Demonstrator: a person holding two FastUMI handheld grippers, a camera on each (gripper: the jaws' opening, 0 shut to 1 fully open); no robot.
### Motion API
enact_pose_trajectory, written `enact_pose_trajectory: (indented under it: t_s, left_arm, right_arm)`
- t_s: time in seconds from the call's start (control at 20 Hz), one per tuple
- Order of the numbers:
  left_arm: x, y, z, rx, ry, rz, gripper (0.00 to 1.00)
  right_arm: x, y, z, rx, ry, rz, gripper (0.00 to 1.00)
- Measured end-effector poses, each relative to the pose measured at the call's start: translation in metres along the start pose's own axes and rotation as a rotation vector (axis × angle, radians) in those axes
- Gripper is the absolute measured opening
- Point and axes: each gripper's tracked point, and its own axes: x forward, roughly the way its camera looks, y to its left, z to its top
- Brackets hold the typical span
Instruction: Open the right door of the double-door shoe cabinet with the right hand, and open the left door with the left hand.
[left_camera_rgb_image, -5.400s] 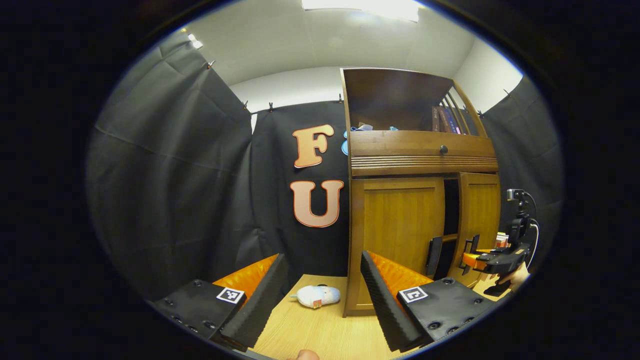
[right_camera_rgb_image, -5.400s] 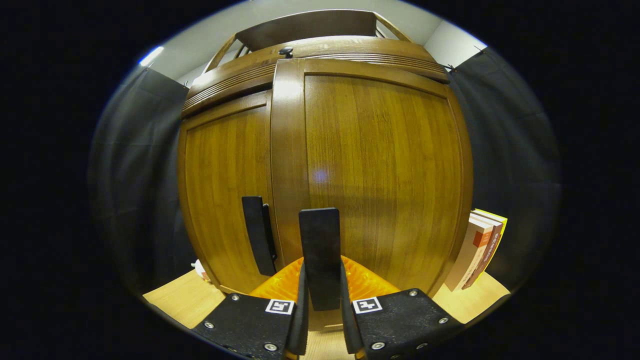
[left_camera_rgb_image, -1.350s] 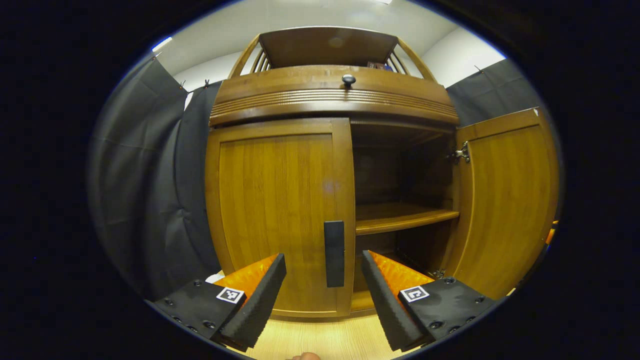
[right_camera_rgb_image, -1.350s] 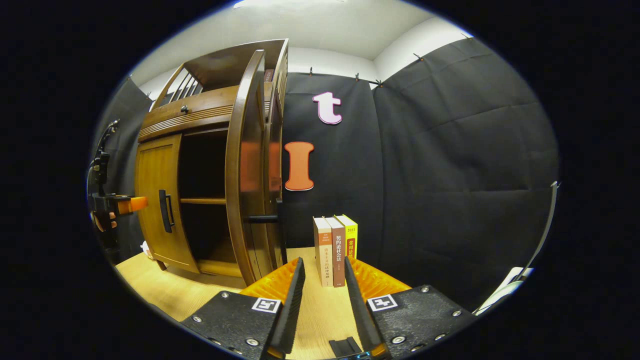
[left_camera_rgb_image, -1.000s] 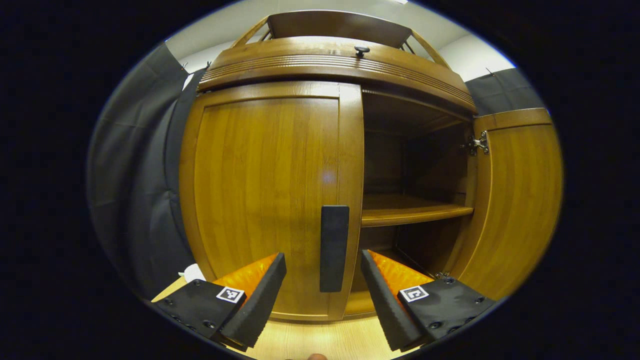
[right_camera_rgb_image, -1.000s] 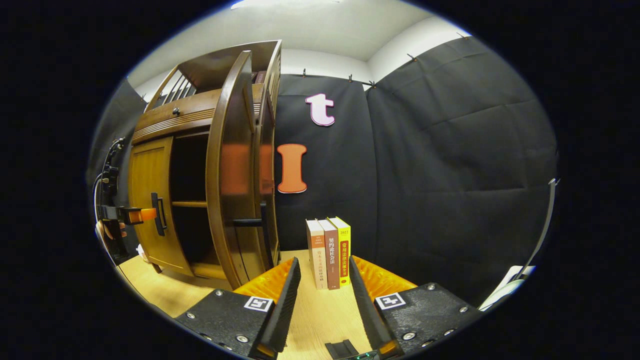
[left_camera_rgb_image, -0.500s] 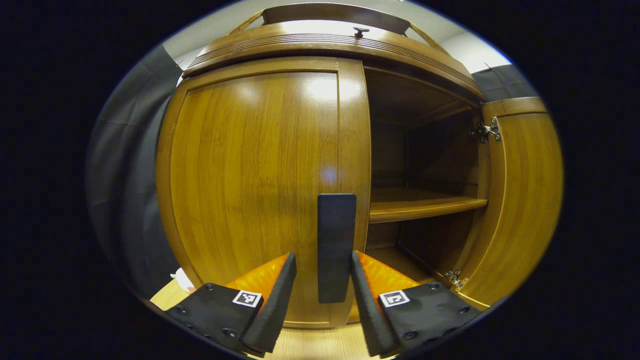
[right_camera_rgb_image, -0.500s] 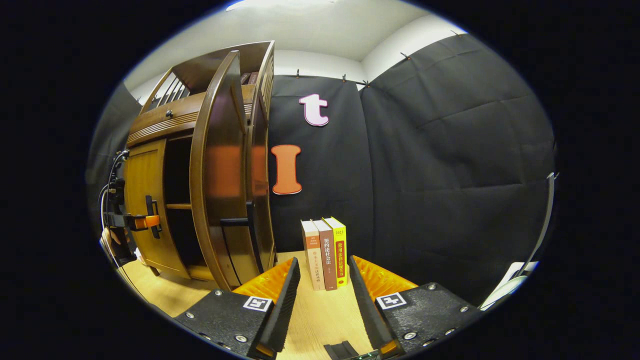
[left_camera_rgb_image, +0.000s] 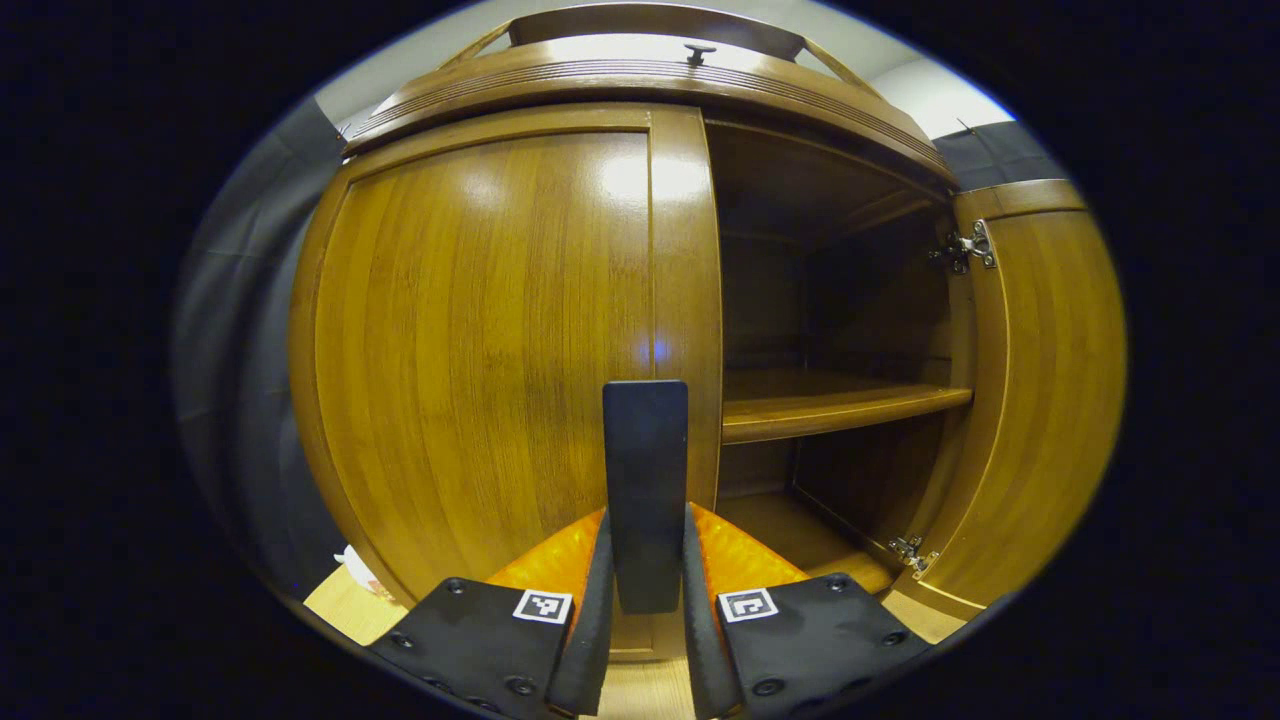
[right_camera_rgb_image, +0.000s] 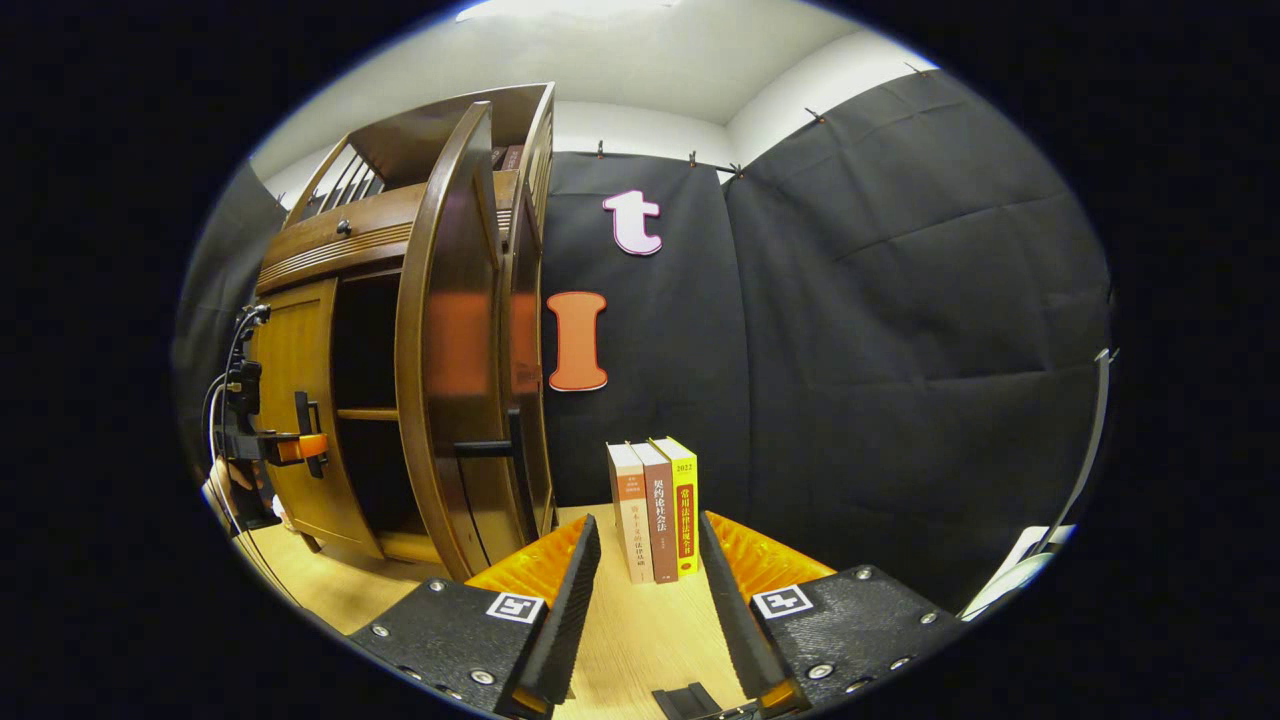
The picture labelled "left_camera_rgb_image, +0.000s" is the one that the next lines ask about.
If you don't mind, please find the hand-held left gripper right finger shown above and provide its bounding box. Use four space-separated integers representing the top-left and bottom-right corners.
682 502 933 720

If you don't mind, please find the white plush toy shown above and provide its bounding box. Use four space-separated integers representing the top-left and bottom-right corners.
334 544 387 602

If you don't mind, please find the wooden drawer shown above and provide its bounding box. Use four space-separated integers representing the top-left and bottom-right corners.
344 34 953 183

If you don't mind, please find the black door handle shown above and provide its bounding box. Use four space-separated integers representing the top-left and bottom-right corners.
602 379 691 616

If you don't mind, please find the wooden shoe cabinet door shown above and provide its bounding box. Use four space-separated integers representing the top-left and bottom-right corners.
289 102 724 662
884 178 1130 627

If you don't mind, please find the metal door hinge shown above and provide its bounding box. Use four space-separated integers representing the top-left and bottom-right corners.
887 535 942 577
929 219 998 277

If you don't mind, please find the wooden cabinet shelf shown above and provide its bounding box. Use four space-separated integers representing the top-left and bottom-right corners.
721 369 975 446

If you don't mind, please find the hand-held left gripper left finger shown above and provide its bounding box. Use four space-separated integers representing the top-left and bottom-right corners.
364 508 615 719

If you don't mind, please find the wooden double-door shoe cabinet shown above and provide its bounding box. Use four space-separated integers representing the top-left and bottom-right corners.
287 2 1130 667

